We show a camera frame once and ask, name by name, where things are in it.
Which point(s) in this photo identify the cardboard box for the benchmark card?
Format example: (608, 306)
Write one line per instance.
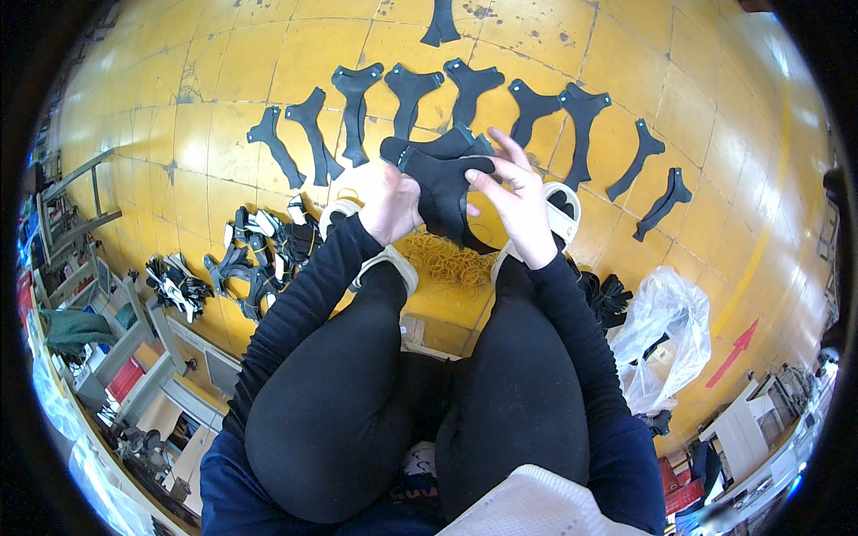
(429, 333)

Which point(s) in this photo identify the white table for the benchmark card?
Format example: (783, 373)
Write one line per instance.
(737, 429)

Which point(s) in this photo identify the person's legs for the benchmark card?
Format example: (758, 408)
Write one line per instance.
(335, 415)

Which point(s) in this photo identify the heap of tied black bundles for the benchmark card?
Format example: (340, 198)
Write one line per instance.
(258, 261)

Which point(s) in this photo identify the small tied black heap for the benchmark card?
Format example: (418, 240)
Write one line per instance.
(175, 285)

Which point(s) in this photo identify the green cloth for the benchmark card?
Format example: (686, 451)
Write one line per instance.
(74, 329)

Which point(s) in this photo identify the red crate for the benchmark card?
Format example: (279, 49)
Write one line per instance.
(680, 492)

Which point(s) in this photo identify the clear plastic bag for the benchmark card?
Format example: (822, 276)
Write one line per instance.
(663, 328)

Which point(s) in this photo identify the dark black tied bundle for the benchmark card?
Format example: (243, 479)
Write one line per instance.
(606, 298)

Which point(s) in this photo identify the person's left fingers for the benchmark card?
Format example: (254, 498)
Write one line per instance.
(407, 201)

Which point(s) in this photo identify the person's right hand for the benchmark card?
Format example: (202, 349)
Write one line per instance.
(526, 214)

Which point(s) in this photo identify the pile of yellow rubber bands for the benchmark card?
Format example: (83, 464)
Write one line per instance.
(449, 265)

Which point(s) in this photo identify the black fabric cutout bundle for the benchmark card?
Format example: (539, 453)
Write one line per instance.
(439, 184)

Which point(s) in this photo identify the person's left hand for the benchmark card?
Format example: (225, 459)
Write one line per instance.
(375, 201)

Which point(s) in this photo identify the grey workbench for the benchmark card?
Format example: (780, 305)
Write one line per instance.
(134, 362)

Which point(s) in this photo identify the person's body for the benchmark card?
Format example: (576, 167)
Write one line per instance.
(536, 502)

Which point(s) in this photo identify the grey metal rack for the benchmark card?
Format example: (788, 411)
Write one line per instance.
(74, 208)

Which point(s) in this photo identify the row of black shoe pieces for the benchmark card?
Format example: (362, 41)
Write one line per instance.
(355, 110)

